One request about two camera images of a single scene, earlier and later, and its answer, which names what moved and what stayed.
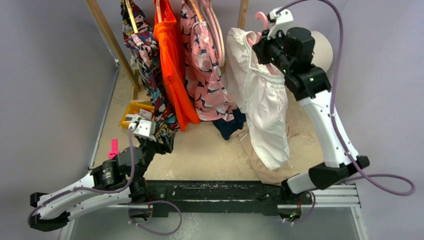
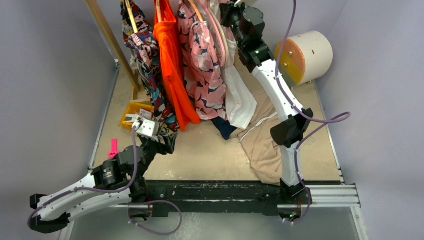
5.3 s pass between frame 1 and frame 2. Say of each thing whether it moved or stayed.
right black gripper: moved
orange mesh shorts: stayed
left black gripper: stayed
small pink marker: stayed
